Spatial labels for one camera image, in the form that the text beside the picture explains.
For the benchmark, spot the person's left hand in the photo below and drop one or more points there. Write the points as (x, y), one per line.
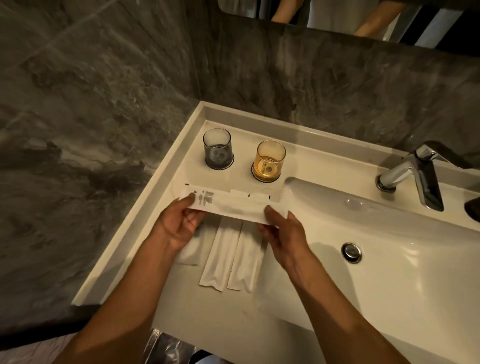
(174, 225)

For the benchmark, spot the person's right hand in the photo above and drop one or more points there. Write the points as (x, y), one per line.
(290, 247)

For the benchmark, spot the green razor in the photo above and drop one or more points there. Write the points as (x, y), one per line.
(193, 251)

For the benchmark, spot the grey glass tumbler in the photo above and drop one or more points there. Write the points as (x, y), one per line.
(218, 150)

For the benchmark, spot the amber glass tumbler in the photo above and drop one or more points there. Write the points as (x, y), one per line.
(269, 163)

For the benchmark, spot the person's left forearm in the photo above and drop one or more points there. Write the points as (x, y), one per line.
(127, 311)

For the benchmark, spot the white sink counter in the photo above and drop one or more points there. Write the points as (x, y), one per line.
(243, 150)

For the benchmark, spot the white sink basin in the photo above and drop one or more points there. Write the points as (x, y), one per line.
(412, 281)

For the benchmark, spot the chrome drain stopper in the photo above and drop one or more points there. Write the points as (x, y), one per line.
(351, 253)

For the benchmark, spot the round white paper coaster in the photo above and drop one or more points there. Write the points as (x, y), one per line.
(230, 162)
(255, 178)

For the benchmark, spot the bin with clear plastic liner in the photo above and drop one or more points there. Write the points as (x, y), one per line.
(168, 348)

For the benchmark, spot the chrome faucet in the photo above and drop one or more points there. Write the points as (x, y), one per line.
(420, 172)

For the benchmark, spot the black pump bottle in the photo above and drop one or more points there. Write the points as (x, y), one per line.
(473, 210)

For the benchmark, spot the wall mirror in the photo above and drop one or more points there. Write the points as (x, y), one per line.
(337, 15)

